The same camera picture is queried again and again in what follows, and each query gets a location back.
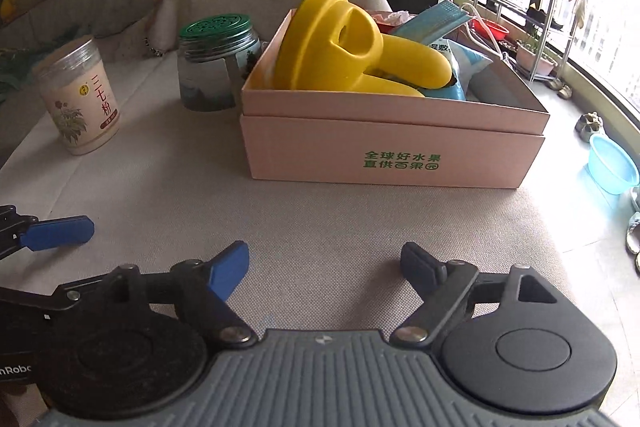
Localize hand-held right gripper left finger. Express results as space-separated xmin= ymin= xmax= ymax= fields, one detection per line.
xmin=106 ymin=241 xmax=259 ymax=349

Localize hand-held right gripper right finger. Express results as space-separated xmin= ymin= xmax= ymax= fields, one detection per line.
xmin=389 ymin=241 xmax=559 ymax=348

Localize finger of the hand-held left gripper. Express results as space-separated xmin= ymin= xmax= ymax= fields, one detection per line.
xmin=0 ymin=283 xmax=84 ymax=324
xmin=0 ymin=205 xmax=96 ymax=259

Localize pink cardboard box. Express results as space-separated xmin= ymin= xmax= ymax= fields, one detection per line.
xmin=238 ymin=8 xmax=551 ymax=190

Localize blue white cotton pad packet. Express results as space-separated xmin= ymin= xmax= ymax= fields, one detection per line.
xmin=424 ymin=37 xmax=494 ymax=102

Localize yellow rubber toy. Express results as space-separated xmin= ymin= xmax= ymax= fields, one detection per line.
xmin=272 ymin=0 xmax=454 ymax=99

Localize blue face mask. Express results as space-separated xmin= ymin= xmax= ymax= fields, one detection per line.
xmin=387 ymin=1 xmax=507 ymax=58

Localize small pink floral cloth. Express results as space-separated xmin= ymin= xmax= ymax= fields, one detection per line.
xmin=372 ymin=9 xmax=414 ymax=32

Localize clear plastic jar white powder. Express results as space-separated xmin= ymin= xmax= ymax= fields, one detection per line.
xmin=30 ymin=34 xmax=123 ymax=156

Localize green cloth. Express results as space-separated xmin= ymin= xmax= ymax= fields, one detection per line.
xmin=0 ymin=49 xmax=36 ymax=94

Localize glass jar green lid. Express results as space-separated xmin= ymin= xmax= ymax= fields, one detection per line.
xmin=177 ymin=13 xmax=264 ymax=112

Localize blue plastic basin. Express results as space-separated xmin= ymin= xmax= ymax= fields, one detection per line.
xmin=587 ymin=134 xmax=640 ymax=196

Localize potted plant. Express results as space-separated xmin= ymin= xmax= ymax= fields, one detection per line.
xmin=514 ymin=26 xmax=559 ymax=78

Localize red plastic basin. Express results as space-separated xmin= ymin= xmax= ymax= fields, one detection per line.
xmin=469 ymin=19 xmax=510 ymax=46

